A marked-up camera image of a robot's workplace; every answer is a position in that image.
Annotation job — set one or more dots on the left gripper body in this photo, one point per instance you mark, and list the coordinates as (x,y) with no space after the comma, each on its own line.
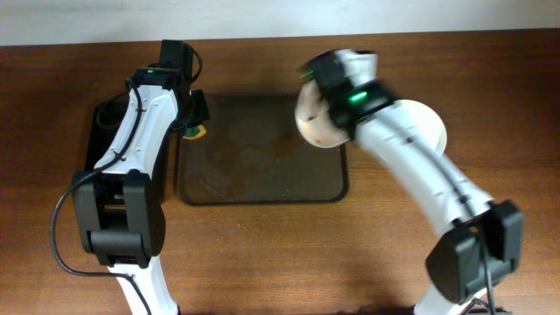
(198,110)

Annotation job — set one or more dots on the green and yellow sponge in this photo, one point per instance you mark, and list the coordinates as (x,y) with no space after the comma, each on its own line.
(194,132)

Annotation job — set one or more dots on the white plate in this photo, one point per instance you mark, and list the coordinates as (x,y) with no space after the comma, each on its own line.
(414,115)
(313,120)

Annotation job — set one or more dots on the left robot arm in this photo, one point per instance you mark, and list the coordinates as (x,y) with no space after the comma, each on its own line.
(117,202)

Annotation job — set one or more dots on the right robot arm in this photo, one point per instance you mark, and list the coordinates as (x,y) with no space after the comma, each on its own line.
(479,239)

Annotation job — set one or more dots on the dark brown serving tray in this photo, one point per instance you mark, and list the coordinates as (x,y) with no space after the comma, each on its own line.
(253,154)

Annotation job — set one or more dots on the black rectangular plastic bin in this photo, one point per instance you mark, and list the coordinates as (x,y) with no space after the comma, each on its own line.
(107,118)

